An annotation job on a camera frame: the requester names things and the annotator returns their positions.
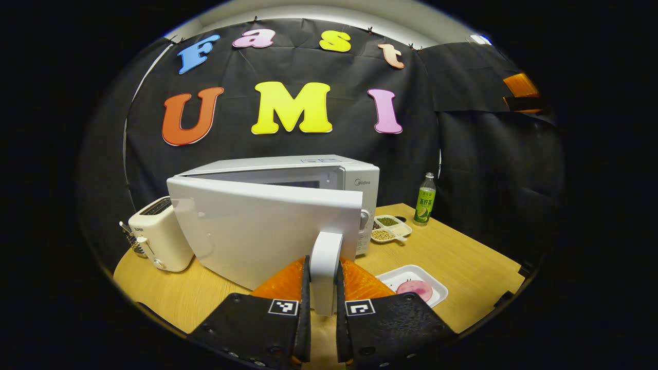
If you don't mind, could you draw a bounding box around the white microwave oven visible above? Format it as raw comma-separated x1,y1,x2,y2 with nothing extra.
166,154,380,317

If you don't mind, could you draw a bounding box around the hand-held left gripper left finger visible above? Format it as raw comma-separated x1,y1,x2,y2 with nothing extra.
188,255,312,369

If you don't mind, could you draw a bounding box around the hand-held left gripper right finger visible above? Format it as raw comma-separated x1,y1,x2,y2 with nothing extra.
335,257,458,369

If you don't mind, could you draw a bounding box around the pink ham slice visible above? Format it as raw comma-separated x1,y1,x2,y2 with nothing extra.
396,279,433,303

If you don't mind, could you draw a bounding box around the white toaster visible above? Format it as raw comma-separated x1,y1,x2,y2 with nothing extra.
127,196,195,273

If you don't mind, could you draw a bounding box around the green drink bottle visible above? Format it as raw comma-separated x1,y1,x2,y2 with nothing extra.
413,172,437,227

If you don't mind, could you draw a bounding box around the white food tray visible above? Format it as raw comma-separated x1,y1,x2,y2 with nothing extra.
375,265,449,309

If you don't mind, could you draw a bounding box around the white divided bean dish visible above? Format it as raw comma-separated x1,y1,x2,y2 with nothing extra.
370,214,413,244

